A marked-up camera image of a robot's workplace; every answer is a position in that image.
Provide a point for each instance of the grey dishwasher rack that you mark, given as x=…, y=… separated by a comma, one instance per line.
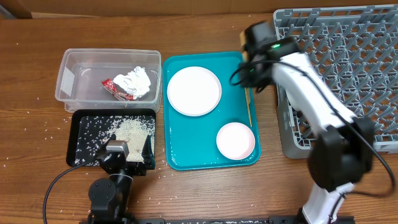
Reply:
x=354, y=49

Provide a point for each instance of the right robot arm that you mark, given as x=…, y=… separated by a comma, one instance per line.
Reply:
x=342, y=152

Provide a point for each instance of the teal serving tray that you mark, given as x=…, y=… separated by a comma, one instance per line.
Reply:
x=190, y=141

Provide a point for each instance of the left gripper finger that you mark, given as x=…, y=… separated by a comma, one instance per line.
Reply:
x=148, y=155
x=102, y=148

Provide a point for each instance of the clear plastic bin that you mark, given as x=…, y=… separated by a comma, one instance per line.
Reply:
x=82, y=71

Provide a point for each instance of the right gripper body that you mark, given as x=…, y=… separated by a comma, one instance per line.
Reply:
x=255, y=75

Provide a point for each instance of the white round plate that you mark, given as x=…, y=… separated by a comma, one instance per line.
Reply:
x=194, y=91

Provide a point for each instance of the white napkin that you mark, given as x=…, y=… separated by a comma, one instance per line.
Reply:
x=136, y=83

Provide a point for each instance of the cooked rice pile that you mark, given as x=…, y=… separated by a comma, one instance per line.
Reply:
x=95, y=131

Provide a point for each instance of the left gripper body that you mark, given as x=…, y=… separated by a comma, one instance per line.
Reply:
x=135, y=168

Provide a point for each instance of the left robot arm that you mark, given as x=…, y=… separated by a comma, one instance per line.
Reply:
x=109, y=196

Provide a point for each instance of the red snack wrapper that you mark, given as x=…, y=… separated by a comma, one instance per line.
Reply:
x=116, y=90

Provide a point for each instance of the black tray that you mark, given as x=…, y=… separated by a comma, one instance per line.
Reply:
x=71, y=151

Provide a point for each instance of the pink bowl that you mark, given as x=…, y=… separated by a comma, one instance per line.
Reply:
x=235, y=141

